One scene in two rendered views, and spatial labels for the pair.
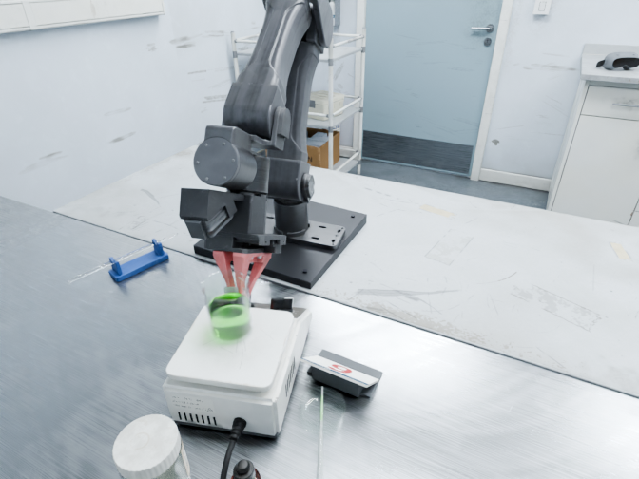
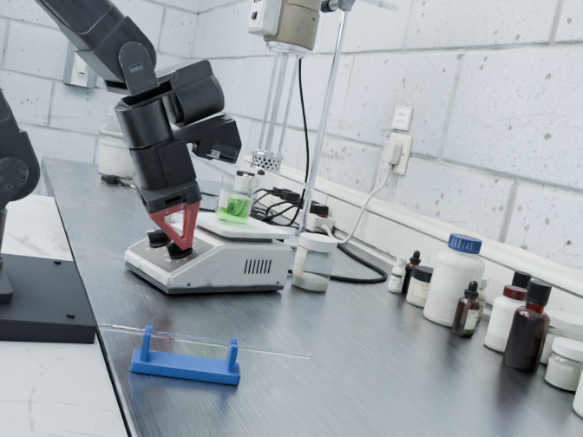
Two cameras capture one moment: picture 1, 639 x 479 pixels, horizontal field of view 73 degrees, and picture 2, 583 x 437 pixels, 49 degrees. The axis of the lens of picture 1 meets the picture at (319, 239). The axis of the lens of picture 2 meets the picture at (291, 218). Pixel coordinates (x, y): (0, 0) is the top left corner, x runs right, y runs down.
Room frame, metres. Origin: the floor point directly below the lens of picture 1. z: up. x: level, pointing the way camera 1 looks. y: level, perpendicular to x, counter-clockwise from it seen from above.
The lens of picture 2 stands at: (1.06, 0.73, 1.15)
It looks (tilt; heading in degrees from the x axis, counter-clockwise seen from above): 8 degrees down; 218
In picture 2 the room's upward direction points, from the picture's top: 11 degrees clockwise
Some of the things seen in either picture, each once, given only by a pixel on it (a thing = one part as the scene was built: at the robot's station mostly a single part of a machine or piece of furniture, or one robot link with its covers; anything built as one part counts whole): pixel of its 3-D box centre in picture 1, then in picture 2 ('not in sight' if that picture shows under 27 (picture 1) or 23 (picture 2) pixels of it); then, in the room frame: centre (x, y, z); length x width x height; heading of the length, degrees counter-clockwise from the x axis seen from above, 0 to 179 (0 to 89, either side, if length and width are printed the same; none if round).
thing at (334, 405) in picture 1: (321, 411); not in sight; (0.33, 0.00, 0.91); 0.06 x 0.06 x 0.02
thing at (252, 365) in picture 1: (234, 342); (236, 225); (0.37, 0.10, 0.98); 0.12 x 0.12 x 0.01; 80
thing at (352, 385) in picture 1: (342, 366); not in sight; (0.39, -0.03, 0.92); 0.09 x 0.06 x 0.04; 62
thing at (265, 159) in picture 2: not in sight; (276, 108); (0.05, -0.14, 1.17); 0.07 x 0.07 x 0.25
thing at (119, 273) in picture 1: (138, 258); (188, 354); (0.65, 0.32, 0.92); 0.10 x 0.03 x 0.04; 137
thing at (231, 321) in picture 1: (229, 308); (235, 198); (0.38, 0.10, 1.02); 0.06 x 0.05 x 0.08; 30
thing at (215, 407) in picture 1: (244, 353); (216, 253); (0.39, 0.10, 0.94); 0.22 x 0.13 x 0.08; 170
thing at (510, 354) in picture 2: not in sight; (530, 324); (0.23, 0.50, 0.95); 0.04 x 0.04 x 0.11
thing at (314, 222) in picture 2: not in sight; (291, 208); (-0.29, -0.32, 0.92); 0.40 x 0.06 x 0.04; 62
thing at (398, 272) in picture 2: not in sight; (398, 274); (0.09, 0.23, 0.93); 0.02 x 0.02 x 0.06
